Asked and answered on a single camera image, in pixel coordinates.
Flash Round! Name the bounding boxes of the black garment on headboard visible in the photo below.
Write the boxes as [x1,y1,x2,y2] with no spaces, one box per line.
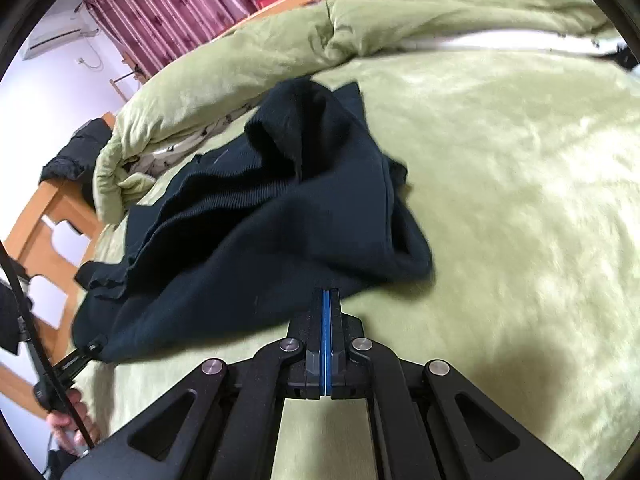
[39,117,113,186]

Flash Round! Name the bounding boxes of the person's left hand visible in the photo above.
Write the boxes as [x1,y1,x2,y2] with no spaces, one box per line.
[47,389,101,456]

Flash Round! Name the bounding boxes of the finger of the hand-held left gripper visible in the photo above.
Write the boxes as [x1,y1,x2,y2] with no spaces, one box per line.
[50,337,108,386]

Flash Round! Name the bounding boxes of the black cable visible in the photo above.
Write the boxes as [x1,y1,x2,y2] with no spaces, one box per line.
[0,242,97,451]

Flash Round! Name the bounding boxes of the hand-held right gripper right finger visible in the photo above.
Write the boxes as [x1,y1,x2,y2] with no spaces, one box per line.
[326,287,586,480]

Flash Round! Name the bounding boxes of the wooden rack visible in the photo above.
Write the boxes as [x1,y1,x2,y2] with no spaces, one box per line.
[109,67,148,103]

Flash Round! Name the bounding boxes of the wooden bed headboard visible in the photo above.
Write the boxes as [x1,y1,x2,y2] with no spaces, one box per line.
[0,112,118,416]

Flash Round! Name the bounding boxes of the white air conditioner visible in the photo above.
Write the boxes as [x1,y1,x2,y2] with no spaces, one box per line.
[24,25,98,60]

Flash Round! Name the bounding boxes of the green quilt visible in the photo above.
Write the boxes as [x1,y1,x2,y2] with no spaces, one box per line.
[92,0,626,223]

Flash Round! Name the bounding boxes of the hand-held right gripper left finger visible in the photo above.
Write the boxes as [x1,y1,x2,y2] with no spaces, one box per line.
[60,287,327,480]

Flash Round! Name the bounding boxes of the black t-shirt with planet logo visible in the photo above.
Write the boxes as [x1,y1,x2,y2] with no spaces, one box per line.
[71,77,435,363]

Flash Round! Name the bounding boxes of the pink floral curtain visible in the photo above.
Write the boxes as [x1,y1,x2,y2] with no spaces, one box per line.
[82,0,368,78]

